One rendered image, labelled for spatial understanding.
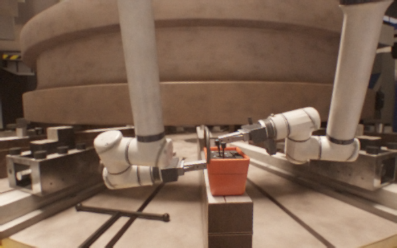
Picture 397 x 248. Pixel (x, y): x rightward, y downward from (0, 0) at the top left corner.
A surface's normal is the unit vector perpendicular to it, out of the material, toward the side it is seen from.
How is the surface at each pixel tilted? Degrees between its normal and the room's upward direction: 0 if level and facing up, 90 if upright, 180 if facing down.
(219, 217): 90
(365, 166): 90
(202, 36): 90
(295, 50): 90
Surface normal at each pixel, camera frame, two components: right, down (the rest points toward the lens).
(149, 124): 0.29, 0.25
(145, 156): -0.18, 0.28
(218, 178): 0.03, 0.21
